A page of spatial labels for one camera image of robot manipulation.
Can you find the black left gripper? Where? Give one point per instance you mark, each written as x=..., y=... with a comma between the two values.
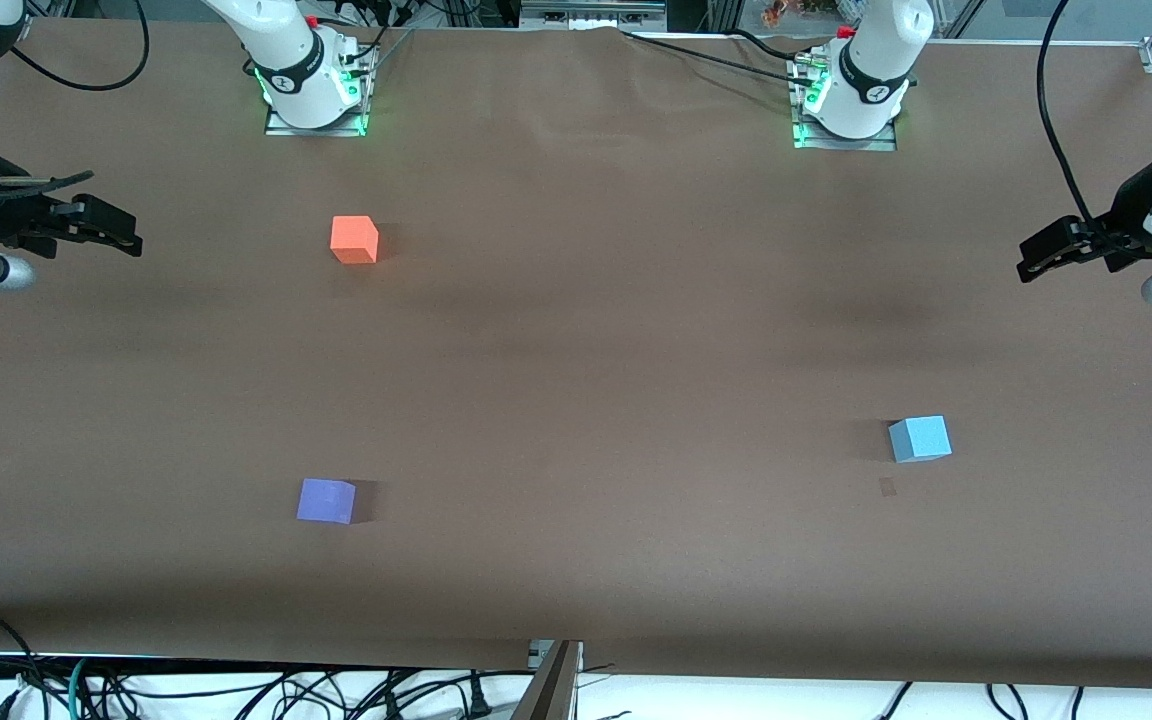
x=1122, y=232

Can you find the blue foam block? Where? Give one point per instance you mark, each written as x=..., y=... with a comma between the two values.
x=920, y=440

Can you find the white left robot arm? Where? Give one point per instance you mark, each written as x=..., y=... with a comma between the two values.
x=876, y=60

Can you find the orange foam block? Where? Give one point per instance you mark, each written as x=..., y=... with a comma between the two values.
x=353, y=240

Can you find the purple foam block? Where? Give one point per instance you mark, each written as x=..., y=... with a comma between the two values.
x=325, y=501

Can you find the brown table cover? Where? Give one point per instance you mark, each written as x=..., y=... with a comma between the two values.
x=636, y=320

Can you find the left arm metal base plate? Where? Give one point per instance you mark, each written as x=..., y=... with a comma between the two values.
x=886, y=142

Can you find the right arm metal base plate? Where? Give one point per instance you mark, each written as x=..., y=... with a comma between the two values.
x=281, y=124

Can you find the aluminium frame crossbar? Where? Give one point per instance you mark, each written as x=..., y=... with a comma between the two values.
x=591, y=15

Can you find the aluminium profile post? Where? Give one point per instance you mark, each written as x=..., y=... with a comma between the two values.
x=548, y=690

